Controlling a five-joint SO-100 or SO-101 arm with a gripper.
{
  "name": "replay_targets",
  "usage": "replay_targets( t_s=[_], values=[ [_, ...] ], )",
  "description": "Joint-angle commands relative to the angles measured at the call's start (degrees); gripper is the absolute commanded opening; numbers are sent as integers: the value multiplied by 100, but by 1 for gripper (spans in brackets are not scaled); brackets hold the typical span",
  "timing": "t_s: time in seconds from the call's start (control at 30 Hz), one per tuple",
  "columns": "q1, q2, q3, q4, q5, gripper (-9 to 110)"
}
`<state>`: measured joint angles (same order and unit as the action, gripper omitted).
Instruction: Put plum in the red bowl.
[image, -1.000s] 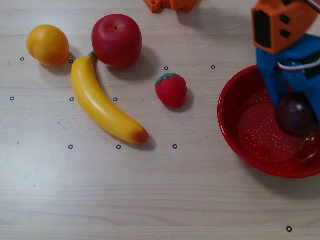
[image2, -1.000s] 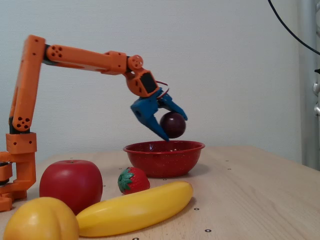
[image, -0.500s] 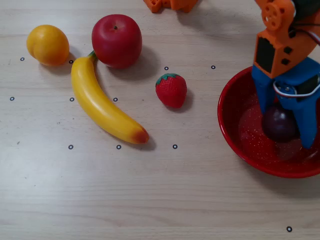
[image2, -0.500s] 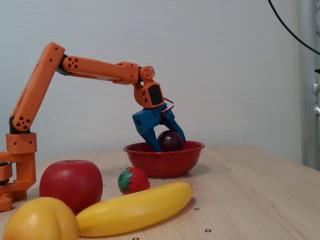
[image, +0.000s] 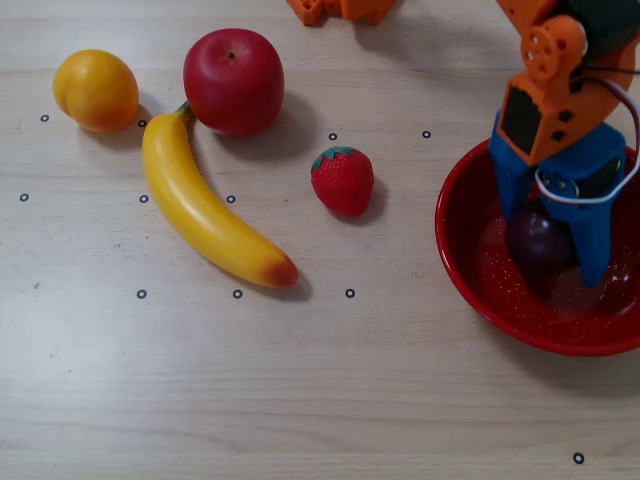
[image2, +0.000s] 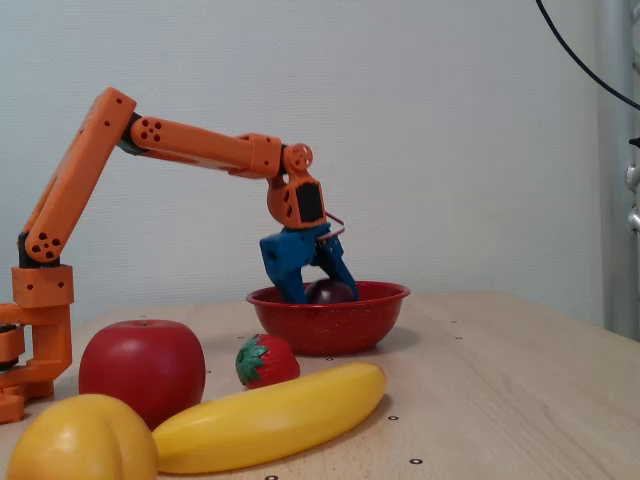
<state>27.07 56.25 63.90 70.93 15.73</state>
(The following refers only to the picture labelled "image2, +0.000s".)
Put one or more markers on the dark purple plum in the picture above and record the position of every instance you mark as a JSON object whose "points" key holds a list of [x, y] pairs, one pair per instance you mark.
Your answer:
{"points": [[327, 294]]}

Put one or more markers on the yellow banana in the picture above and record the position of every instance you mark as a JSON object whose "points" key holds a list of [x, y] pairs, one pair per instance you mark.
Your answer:
{"points": [[270, 422]]}

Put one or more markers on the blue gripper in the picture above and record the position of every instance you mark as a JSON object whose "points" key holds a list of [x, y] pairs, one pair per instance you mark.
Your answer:
{"points": [[292, 250]]}

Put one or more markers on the silver clamp knob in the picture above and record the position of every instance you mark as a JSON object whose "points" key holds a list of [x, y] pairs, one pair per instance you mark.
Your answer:
{"points": [[634, 175]]}

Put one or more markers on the yellow peach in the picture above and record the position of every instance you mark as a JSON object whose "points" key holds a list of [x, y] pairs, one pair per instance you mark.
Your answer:
{"points": [[80, 440]]}

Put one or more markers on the red speckled bowl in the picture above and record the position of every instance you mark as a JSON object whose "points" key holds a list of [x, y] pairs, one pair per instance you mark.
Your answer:
{"points": [[325, 325]]}

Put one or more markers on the red apple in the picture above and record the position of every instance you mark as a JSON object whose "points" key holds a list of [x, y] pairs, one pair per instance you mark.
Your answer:
{"points": [[140, 370]]}

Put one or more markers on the grey metal pole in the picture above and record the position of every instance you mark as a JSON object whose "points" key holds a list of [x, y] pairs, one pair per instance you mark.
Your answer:
{"points": [[612, 200]]}

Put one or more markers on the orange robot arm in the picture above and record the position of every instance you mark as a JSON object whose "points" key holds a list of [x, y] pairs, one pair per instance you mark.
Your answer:
{"points": [[190, 145]]}

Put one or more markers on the red strawberry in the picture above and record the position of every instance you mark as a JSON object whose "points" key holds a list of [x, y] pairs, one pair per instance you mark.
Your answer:
{"points": [[275, 362]]}

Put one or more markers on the small black clip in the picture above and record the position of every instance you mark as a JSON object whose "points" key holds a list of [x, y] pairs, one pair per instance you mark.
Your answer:
{"points": [[635, 142]]}

